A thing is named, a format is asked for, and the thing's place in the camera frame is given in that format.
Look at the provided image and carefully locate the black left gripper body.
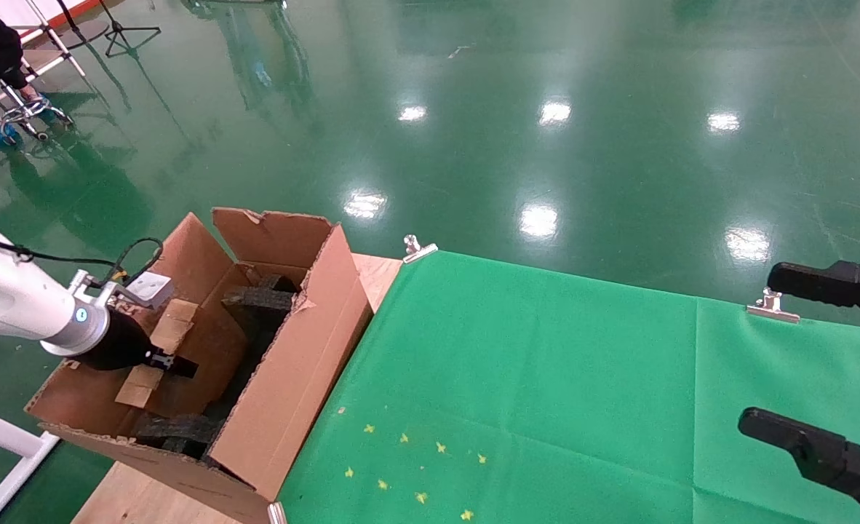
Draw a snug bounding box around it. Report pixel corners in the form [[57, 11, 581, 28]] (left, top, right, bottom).
[[72, 310, 154, 372]]

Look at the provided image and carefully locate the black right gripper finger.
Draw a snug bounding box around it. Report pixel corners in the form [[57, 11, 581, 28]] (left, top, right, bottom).
[[737, 408, 860, 523], [766, 261, 860, 334]]

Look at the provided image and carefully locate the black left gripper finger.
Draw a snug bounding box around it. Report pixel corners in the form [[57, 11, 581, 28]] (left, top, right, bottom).
[[149, 349, 201, 380]]

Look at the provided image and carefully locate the large open cardboard carton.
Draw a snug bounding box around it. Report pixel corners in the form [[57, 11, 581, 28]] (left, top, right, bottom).
[[24, 207, 374, 524]]

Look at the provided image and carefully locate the black foam packing block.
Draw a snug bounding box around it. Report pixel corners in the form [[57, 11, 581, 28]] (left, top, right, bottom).
[[134, 413, 228, 461], [221, 273, 307, 365]]

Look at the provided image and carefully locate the green cloth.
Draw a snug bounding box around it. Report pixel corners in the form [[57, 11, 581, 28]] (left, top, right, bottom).
[[277, 250, 860, 524]]

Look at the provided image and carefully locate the metal wheeled chair base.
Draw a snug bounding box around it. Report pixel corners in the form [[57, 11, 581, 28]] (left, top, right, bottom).
[[0, 93, 76, 140]]

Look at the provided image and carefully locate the stand with round base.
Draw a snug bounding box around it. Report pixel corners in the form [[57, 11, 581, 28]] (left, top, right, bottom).
[[55, 0, 112, 50]]

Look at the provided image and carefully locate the black tripod stand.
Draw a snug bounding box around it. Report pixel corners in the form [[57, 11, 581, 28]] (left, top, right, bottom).
[[99, 0, 163, 57]]

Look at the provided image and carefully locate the white rack with orange edge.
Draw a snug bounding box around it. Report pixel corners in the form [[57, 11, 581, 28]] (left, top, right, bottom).
[[0, 0, 103, 77]]

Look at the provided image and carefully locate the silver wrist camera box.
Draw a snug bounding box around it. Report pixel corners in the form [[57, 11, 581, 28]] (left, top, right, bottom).
[[70, 269, 176, 312]]

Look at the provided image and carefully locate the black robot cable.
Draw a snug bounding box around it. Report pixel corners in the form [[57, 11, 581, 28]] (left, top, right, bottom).
[[0, 231, 165, 402]]

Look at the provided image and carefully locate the white metal frame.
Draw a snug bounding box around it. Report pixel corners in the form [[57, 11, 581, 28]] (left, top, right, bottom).
[[0, 399, 63, 524]]

